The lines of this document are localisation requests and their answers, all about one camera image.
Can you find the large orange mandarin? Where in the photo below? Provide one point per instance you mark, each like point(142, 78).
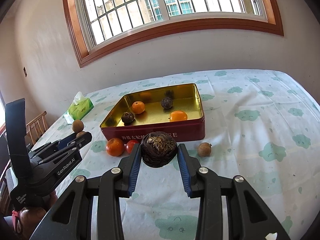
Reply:
point(115, 147)

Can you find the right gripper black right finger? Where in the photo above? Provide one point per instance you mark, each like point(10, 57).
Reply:
point(248, 215)

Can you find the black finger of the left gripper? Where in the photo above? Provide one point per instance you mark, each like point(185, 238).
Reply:
point(82, 141)
point(66, 141)

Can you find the wooden chair left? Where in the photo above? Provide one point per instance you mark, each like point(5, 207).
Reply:
point(37, 127)

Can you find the bright orange in tin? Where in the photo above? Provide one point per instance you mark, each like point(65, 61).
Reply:
point(178, 116)

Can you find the wooden framed barred window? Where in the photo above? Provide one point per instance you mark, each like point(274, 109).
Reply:
point(101, 27)

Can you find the dark passion fruit back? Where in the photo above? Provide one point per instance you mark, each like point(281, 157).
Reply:
point(167, 103)

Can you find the green tissue pack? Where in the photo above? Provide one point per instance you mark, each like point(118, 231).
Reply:
point(79, 108)

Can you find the dark passion fruit front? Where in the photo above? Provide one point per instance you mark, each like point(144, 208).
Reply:
point(127, 118)

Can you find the small mandarin in tin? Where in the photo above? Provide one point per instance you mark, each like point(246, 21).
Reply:
point(138, 107)

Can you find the red cherry tomato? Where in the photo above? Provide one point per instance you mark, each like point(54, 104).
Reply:
point(130, 144)

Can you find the dark wrinkled passion fruit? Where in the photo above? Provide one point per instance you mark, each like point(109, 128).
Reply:
point(158, 149)

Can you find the person's left hand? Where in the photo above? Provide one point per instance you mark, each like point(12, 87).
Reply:
point(25, 221)

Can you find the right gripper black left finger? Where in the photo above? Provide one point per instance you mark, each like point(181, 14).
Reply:
point(71, 216)

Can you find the red gold toffee tin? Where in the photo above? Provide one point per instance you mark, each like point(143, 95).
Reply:
point(185, 98)

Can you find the brown longan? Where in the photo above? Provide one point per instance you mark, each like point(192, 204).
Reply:
point(77, 126)
point(80, 134)
point(204, 149)

